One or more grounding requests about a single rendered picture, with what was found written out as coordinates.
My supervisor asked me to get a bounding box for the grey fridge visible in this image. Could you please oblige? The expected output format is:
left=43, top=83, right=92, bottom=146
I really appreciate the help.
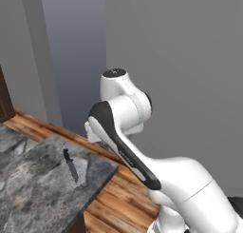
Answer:
left=104, top=0, right=243, bottom=201

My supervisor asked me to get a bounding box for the black butter knife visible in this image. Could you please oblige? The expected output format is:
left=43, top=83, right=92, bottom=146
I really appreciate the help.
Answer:
left=62, top=148, right=80, bottom=184

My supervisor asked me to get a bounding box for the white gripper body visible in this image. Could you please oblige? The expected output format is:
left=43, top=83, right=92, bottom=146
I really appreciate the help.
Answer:
left=84, top=121, right=106, bottom=145

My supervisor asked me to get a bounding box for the dark brown wall cupboard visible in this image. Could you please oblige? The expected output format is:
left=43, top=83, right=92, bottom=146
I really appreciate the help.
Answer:
left=0, top=65, right=16, bottom=124

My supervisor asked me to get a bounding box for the dark brown counter cabinet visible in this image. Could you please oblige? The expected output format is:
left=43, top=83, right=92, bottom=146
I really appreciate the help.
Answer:
left=65, top=210, right=87, bottom=233

